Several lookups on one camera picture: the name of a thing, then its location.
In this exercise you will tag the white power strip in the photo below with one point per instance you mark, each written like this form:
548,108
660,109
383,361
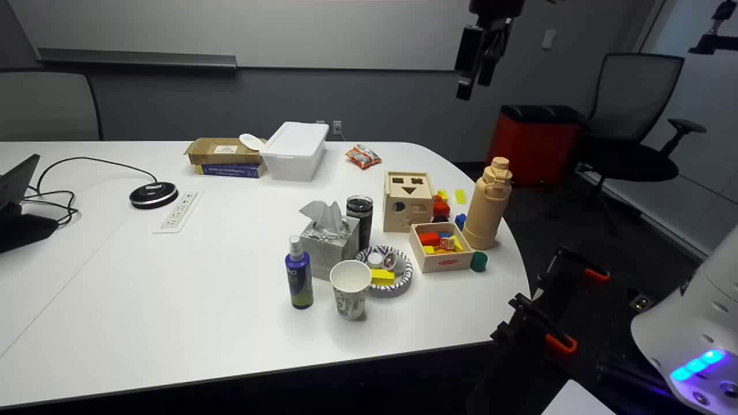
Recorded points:
175,214

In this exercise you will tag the whiteboard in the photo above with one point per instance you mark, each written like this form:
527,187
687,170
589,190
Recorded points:
244,26

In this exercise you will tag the grey tissue box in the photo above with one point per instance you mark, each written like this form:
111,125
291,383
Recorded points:
327,240

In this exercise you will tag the red storage bin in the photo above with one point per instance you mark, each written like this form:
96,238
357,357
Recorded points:
536,145

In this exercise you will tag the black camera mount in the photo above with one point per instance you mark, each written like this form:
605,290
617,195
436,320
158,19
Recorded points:
718,32

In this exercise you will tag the white plastic bin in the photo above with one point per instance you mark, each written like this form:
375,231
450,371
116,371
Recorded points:
296,152

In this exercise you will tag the white wall switch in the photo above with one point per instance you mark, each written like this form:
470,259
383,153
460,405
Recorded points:
548,40

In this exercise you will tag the white coffee pod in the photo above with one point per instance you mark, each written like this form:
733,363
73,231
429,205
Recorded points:
375,259

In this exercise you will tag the wooden shape sorter cube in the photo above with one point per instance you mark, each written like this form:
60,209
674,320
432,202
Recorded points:
406,202

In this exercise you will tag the black office chair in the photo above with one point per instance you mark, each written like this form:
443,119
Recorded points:
635,117

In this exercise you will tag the flat cardboard box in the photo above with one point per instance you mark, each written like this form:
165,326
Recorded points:
221,152

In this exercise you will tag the orange wooden block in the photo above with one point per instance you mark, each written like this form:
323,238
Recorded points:
429,238

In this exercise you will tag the tan stacking cup tower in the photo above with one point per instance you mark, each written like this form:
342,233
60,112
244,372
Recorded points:
487,206

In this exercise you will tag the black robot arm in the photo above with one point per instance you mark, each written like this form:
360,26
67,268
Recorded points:
497,6

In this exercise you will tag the blue book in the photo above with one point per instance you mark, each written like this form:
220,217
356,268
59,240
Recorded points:
231,170

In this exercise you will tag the yellow wooden block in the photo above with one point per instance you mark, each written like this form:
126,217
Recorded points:
455,245

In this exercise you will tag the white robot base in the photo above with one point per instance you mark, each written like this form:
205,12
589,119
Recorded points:
695,338

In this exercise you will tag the beige chair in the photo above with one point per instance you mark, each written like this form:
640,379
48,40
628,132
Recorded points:
46,105

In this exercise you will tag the purple patterned paper plate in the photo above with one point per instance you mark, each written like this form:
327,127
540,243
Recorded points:
383,268

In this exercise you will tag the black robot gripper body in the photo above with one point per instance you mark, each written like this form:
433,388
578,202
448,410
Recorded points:
489,39

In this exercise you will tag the pale yellow flat block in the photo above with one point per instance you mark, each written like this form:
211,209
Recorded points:
462,198

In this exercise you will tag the red shape block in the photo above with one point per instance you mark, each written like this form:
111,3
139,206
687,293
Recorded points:
442,209

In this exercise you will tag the purple spray bottle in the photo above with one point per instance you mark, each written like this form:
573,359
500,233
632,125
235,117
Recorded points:
299,276

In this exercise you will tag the yellow block on plate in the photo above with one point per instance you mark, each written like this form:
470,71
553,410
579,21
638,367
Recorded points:
380,278

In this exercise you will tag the blue wooden block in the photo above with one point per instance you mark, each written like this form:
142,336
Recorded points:
460,221

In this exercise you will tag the black round conference speaker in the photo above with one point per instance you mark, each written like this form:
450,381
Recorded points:
153,195

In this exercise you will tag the black orange clamp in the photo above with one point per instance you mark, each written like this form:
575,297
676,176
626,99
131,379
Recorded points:
532,330
573,270

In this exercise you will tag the open wooden tray box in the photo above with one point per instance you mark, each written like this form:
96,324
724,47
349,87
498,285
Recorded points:
439,245

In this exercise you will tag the white patterned paper cup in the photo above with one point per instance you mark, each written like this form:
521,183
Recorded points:
352,290

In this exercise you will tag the green cylinder block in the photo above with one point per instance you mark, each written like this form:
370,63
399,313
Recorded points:
477,261

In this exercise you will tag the red snack packet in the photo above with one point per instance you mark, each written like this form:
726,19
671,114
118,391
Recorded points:
362,157

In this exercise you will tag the black laptop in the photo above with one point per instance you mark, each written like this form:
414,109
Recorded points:
20,210

